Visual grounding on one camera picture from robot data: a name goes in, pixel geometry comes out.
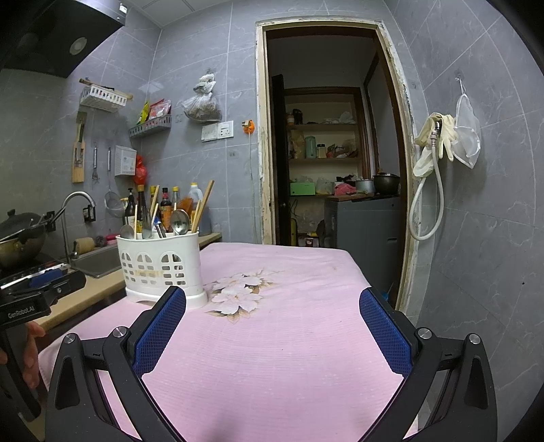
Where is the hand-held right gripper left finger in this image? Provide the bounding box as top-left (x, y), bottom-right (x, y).
top-left (45, 286), bottom-right (188, 442)

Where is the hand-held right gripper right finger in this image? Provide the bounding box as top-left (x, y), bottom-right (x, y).
top-left (359, 287), bottom-right (498, 442)

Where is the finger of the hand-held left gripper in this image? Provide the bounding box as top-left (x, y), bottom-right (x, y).
top-left (23, 266), bottom-right (71, 294)

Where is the white plastic utensil holder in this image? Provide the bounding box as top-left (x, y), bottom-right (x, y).
top-left (116, 232), bottom-right (209, 310)

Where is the large metal spoon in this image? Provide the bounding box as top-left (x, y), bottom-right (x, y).
top-left (171, 209), bottom-right (192, 235)

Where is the person's left hand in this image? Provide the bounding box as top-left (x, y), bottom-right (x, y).
top-left (21, 323), bottom-right (45, 388)

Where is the black wok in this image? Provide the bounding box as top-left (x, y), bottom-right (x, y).
top-left (0, 208), bottom-right (48, 268)

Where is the beige kitchen counter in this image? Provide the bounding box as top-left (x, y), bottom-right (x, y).
top-left (36, 232), bottom-right (223, 332)

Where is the metal sink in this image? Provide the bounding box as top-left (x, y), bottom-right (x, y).
top-left (70, 244), bottom-right (122, 279)

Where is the metal faucet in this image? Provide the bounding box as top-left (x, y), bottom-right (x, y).
top-left (61, 191), bottom-right (95, 258)

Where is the grey cabinet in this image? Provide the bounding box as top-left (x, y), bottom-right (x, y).
top-left (324, 195), bottom-right (402, 294)

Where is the hanging metal strainer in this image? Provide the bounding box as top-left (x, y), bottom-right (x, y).
top-left (104, 147), bottom-right (122, 212)

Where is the dark sauce bottle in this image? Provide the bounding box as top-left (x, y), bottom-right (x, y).
top-left (120, 187), bottom-right (137, 226)
top-left (135, 184), bottom-right (149, 234)
top-left (160, 186), bottom-right (173, 232)

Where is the wooden knife rack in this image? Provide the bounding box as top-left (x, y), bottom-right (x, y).
top-left (71, 111), bottom-right (88, 184)

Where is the pink floral tablecloth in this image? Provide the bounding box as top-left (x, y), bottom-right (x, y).
top-left (38, 242), bottom-right (419, 442)

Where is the cooking oil bottle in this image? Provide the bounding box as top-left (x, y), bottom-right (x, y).
top-left (187, 182), bottom-right (213, 236)

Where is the black pot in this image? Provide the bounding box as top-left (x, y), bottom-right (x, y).
top-left (373, 172), bottom-right (401, 197)

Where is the cream rubber glove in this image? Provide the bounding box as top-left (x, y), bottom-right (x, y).
top-left (413, 113), bottom-right (445, 178)
top-left (440, 115), bottom-right (457, 162)

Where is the dark wooden door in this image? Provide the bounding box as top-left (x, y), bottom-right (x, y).
top-left (271, 74), bottom-right (292, 246)

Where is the wooden rolling stick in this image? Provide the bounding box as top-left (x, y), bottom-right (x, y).
top-left (79, 78), bottom-right (133, 100)

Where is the red snack packet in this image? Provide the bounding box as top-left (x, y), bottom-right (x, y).
top-left (149, 99), bottom-right (172, 120)

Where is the white mesh bag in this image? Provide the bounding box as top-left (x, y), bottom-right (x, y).
top-left (453, 76), bottom-right (482, 169)

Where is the wooden shelf unit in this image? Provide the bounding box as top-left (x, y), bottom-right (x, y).
top-left (284, 87), bottom-right (370, 198)

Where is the plastic bag of dried food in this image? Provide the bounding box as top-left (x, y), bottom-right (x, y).
top-left (182, 69), bottom-right (223, 124)

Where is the black range hood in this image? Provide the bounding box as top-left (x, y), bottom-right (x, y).
top-left (0, 0), bottom-right (128, 79)

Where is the white wall box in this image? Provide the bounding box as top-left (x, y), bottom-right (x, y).
top-left (114, 145), bottom-right (137, 176)

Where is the white hose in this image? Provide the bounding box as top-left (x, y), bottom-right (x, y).
top-left (408, 123), bottom-right (445, 242)

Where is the white hanging cable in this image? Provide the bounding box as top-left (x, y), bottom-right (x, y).
top-left (248, 133), bottom-right (256, 213)

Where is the grey wall shelf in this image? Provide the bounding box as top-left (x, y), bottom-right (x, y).
top-left (129, 114), bottom-right (173, 139)

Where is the white plastic wall basket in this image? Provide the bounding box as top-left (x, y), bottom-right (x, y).
top-left (79, 85), bottom-right (128, 113)

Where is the white wall switch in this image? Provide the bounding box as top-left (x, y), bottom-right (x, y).
top-left (201, 120), bottom-right (234, 142)

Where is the worn door frame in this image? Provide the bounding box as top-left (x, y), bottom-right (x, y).
top-left (255, 19), bottom-right (419, 315)

